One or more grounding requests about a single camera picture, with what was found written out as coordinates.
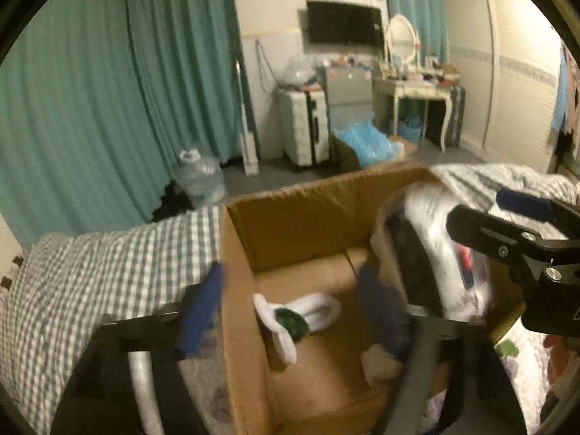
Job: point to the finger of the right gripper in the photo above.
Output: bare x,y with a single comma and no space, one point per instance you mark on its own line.
519,247
561,215

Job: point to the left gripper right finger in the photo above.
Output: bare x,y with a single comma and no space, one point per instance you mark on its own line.
479,397

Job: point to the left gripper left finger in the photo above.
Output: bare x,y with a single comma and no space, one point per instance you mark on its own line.
100,397

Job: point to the black white tissue pack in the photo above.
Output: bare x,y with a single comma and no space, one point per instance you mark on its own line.
419,259

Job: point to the white green slipper socks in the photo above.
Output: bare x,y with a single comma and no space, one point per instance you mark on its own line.
291,322

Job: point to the right hand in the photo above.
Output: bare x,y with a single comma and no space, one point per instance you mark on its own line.
563,366

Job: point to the white floral quilt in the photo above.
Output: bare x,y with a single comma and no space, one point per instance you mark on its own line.
521,352

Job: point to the blue basket under table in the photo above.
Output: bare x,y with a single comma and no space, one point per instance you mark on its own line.
411,129

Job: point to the grey checkered bedsheet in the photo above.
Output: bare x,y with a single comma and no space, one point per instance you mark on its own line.
66,285

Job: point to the blue plastic bag pile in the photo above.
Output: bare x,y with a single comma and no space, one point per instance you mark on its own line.
363,145

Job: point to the white dressing table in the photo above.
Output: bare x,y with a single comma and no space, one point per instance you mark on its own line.
396,90

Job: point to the white louvered wardrobe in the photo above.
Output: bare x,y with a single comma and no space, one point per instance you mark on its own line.
507,54

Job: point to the grey mini fridge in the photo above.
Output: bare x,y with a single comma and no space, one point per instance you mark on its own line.
349,95

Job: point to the white oval vanity mirror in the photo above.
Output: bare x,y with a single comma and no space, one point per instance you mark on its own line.
402,41

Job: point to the white suitcase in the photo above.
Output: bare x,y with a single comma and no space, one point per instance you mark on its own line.
305,128

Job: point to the clear water jug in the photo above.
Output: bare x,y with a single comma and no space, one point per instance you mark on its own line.
201,177

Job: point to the teal curtain by wardrobe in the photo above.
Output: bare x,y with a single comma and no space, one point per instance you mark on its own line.
428,18

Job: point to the black wall television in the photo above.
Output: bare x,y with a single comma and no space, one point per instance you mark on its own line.
343,23

